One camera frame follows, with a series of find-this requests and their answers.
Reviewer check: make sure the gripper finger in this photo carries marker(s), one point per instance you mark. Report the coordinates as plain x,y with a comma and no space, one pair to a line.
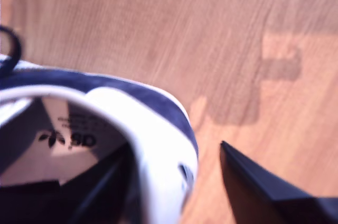
253,195
105,197

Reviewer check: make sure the blue suede shoe white stripes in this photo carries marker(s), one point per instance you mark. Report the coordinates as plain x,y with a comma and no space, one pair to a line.
148,118

